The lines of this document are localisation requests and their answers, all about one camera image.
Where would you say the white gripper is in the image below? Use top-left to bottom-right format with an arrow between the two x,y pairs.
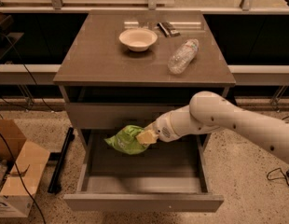
136,112 -> 180,145

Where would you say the green rice chip bag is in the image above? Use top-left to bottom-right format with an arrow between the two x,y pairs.
104,125 -> 148,155

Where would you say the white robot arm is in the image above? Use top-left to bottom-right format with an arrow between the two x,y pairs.
136,91 -> 289,164

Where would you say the open grey drawer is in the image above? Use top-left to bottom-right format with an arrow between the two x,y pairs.
64,132 -> 224,213

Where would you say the grey drawer cabinet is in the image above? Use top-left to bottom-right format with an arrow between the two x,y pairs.
52,9 -> 237,213

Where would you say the closed grey upper drawer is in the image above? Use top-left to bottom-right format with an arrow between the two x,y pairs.
65,103 -> 177,130

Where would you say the clear plastic water bottle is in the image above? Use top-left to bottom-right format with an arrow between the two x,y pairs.
168,39 -> 200,75

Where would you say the white paper bowl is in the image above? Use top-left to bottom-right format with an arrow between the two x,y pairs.
119,28 -> 158,52

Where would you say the black metal bar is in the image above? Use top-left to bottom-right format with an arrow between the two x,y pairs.
48,127 -> 75,194

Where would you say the dark snack bar wrapper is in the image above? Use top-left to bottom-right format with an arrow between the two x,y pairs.
158,22 -> 180,37

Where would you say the cardboard box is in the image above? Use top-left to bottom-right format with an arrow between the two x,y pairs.
0,119 -> 49,217

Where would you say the black cable on right floor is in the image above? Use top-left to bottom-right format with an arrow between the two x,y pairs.
266,112 -> 289,189

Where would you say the black cable on left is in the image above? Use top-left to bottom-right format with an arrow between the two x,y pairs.
0,31 -> 63,224

